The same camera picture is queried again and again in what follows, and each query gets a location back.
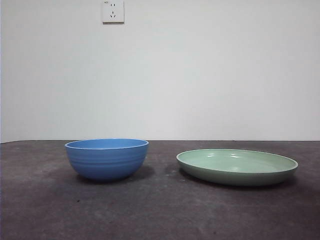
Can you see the blue ribbed bowl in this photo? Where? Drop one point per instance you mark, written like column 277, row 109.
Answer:
column 105, row 162

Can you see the green round plate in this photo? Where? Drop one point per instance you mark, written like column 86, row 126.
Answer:
column 237, row 165

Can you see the white wall socket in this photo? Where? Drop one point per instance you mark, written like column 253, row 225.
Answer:
column 113, row 12

